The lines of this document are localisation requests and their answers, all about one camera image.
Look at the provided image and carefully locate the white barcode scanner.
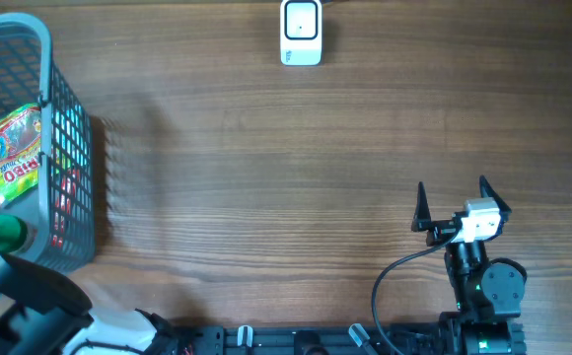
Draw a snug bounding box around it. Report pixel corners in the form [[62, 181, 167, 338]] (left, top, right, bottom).
[[280, 0, 322, 66]]

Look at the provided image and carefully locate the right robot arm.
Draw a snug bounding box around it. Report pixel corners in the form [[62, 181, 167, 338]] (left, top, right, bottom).
[[411, 177, 528, 355]]

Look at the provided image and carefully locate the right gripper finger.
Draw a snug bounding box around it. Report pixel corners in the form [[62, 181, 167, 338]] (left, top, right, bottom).
[[411, 181, 432, 232], [479, 176, 512, 215]]

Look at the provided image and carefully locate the grey plastic shopping basket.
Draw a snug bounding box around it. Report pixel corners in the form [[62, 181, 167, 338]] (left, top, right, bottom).
[[0, 13, 96, 273]]

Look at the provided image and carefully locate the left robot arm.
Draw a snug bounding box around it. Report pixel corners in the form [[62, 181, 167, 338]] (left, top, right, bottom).
[[0, 251, 192, 354]]

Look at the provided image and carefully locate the green lid jar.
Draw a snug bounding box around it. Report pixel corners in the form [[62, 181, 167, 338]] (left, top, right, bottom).
[[0, 214, 37, 253]]

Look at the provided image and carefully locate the red candy bar wrapper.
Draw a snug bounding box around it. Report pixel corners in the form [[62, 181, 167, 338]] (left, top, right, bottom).
[[51, 168, 81, 249]]

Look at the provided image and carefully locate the green Haribo candy bag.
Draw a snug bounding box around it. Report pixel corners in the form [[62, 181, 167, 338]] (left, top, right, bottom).
[[0, 104, 41, 206]]

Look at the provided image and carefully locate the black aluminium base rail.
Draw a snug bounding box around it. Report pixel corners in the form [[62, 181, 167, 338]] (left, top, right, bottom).
[[172, 322, 527, 355]]

